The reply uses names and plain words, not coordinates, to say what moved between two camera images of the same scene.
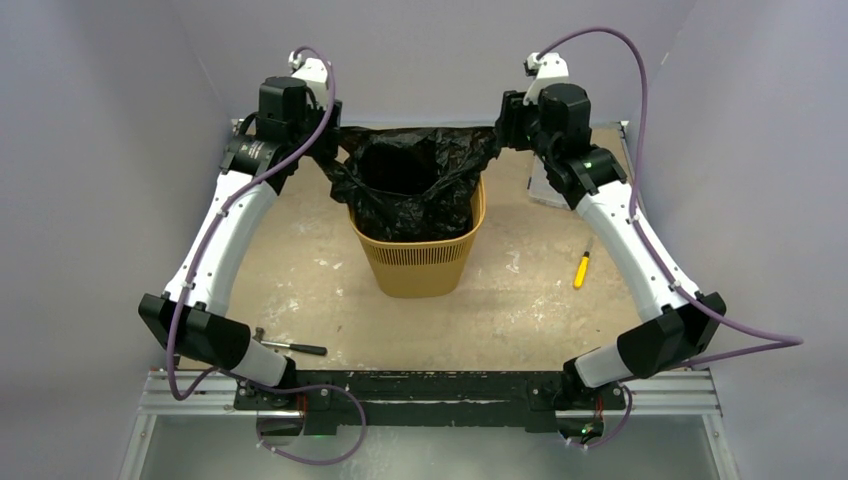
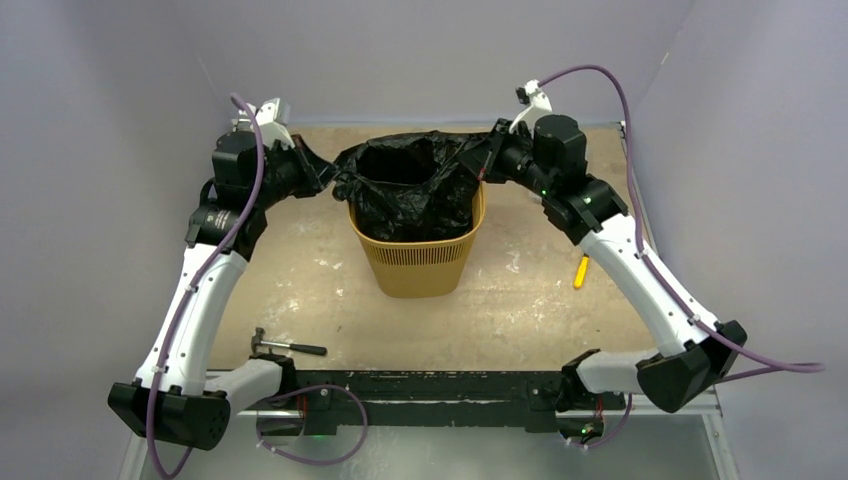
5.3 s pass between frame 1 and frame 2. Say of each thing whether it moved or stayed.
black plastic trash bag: stayed
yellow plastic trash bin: stayed
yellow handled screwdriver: stayed
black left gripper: moved
